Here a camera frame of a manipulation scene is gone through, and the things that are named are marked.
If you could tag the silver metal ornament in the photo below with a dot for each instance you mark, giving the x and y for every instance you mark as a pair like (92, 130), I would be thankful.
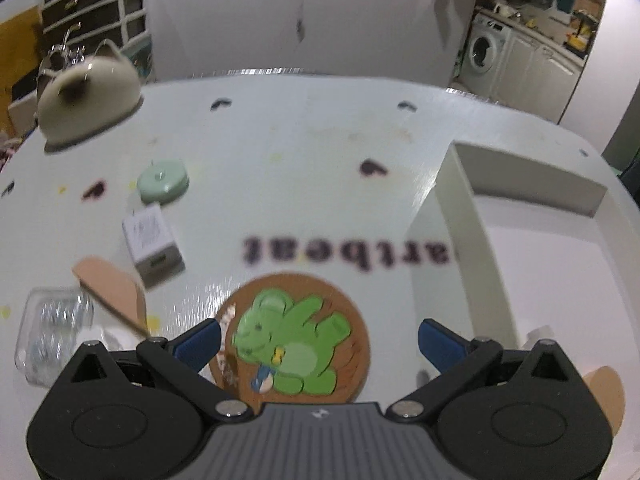
(65, 54)

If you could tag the white cat-shaped ceramic ornament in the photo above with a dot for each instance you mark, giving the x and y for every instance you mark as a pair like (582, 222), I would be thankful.
(90, 95)

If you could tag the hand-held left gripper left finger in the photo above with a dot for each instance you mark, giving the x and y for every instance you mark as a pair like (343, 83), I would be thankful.
(199, 346)

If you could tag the white washing machine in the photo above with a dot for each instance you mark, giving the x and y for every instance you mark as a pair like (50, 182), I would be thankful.
(486, 55)

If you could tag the round green bear coaster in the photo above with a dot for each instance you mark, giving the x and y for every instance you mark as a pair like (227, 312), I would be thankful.
(295, 342)

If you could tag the yellow-brown cardboard panel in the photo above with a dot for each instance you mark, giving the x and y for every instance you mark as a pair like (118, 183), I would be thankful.
(19, 57)

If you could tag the peach adhesive bandage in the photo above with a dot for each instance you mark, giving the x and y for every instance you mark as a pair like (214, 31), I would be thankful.
(609, 395)
(112, 287)

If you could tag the clear plastic box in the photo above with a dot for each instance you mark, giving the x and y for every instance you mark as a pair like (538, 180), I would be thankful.
(50, 332)

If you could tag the dark drawer cabinet white frame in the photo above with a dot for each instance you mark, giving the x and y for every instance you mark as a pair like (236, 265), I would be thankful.
(95, 7)

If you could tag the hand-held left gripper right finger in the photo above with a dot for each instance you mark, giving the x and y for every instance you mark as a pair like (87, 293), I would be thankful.
(436, 341)

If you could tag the round green tape measure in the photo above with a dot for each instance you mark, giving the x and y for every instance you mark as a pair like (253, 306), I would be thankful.
(163, 180)

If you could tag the white kitchen cabinets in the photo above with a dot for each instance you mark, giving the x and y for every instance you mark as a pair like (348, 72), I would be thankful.
(542, 72)

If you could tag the white rectangular tray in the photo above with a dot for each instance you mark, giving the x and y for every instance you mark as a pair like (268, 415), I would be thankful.
(530, 265)

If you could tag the white charger adapter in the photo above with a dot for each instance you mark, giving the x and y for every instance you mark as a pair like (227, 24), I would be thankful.
(150, 246)

